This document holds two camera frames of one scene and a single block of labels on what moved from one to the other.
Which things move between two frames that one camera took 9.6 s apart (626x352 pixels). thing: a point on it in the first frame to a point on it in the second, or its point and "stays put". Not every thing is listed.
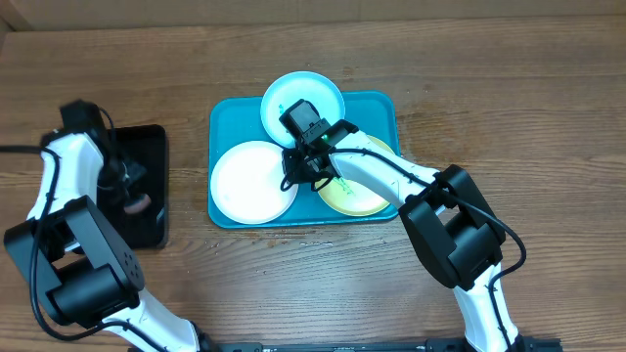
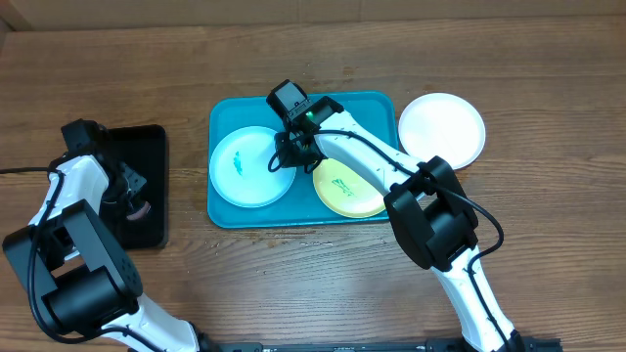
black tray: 133,185 stays put
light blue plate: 288,90 to 240,170
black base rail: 432,344 stays put
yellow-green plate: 350,198 stays put
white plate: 245,183 to 444,125
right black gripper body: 304,172 to 296,156
